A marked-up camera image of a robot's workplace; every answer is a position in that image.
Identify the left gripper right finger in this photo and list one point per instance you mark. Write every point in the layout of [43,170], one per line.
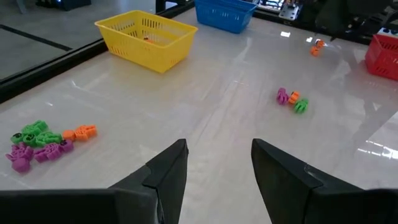
[280,180]

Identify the blue plastic basket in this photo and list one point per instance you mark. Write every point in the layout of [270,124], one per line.
[224,18]

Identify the red plastic basket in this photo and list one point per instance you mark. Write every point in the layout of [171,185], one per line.
[384,59]

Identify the orange skeleton toy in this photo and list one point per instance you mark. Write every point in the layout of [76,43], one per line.
[320,43]
[293,97]
[314,51]
[82,132]

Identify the white power strip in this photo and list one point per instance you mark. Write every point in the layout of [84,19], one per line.
[388,31]

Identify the yellow plastic basket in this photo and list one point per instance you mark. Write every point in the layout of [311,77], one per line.
[161,57]

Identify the black perforated computer tower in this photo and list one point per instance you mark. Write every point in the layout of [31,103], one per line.
[65,3]

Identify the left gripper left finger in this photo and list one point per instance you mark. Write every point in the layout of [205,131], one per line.
[171,174]

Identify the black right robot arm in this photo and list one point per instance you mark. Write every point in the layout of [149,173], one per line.
[373,15]

